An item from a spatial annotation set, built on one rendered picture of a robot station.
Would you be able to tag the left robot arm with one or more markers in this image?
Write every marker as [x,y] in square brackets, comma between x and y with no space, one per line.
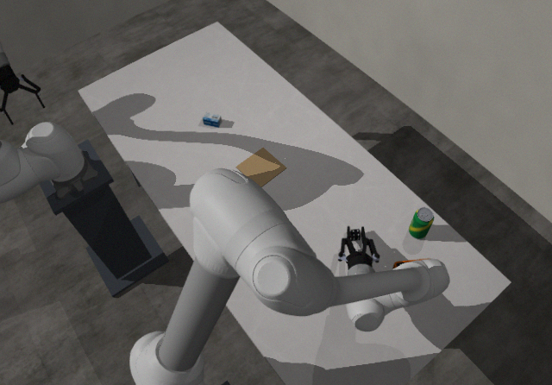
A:
[50,153]

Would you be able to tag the green soda can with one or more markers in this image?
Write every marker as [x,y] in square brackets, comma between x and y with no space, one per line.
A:
[421,222]

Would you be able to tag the black die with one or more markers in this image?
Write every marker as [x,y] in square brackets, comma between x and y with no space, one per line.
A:
[355,235]

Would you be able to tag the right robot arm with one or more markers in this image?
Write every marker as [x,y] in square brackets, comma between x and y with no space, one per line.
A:
[234,220]

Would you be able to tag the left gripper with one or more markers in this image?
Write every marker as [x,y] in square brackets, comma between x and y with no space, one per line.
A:
[9,83]

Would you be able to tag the orange multimeter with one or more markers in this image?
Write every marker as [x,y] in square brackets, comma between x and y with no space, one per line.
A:
[396,264]

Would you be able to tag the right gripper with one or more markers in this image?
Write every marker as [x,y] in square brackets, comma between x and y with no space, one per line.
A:
[357,257]

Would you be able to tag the tan flat mat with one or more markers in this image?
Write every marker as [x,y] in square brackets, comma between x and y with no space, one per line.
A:
[261,167]

